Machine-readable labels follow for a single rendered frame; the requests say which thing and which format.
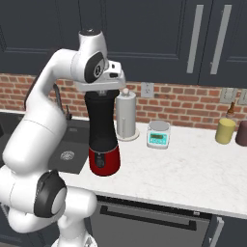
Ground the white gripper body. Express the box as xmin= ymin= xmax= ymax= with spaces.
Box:
xmin=74 ymin=76 xmax=127 ymax=94

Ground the black blender with red base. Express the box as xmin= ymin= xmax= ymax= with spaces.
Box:
xmin=84 ymin=90 xmax=122 ymax=178

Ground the grey paper towel holder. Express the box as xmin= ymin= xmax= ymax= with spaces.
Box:
xmin=115 ymin=89 xmax=141 ymax=143

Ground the dark tap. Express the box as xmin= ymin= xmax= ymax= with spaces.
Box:
xmin=52 ymin=84 xmax=73 ymax=122

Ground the dark cupboard door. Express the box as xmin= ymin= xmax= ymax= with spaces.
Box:
xmin=0 ymin=0 xmax=80 ymax=77
xmin=197 ymin=0 xmax=247 ymax=89
xmin=203 ymin=214 xmax=247 ymax=247
xmin=76 ymin=0 xmax=206 ymax=87

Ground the dark sink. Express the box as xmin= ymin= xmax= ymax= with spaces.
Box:
xmin=0 ymin=111 xmax=94 ymax=177

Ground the white kitchen scale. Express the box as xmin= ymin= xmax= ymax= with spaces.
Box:
xmin=146 ymin=120 xmax=171 ymax=151

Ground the brown bottle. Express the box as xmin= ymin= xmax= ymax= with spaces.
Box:
xmin=225 ymin=101 xmax=237 ymax=121

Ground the yellow cylinder canister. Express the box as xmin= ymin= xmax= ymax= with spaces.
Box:
xmin=214 ymin=118 xmax=237 ymax=146

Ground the dark maroon canister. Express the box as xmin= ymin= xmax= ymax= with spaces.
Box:
xmin=234 ymin=120 xmax=247 ymax=148

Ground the grey dishwasher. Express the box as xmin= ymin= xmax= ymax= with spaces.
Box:
xmin=87 ymin=195 xmax=214 ymax=247

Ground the dark lower cupboard door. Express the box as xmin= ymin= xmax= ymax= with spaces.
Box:
xmin=203 ymin=214 xmax=247 ymax=247

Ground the white wall outlet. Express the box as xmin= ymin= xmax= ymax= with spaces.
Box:
xmin=237 ymin=89 xmax=247 ymax=106
xmin=140 ymin=82 xmax=155 ymax=99
xmin=220 ymin=87 xmax=238 ymax=105

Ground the grey cupboard handle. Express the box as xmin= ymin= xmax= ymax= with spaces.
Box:
xmin=186 ymin=4 xmax=205 ymax=74
xmin=208 ymin=216 xmax=225 ymax=247
xmin=209 ymin=4 xmax=233 ymax=76

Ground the black dishwasher handle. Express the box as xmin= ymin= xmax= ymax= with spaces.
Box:
xmin=99 ymin=205 xmax=198 ymax=232

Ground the grey lower cupboard handle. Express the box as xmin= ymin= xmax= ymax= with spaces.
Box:
xmin=208 ymin=216 xmax=225 ymax=247

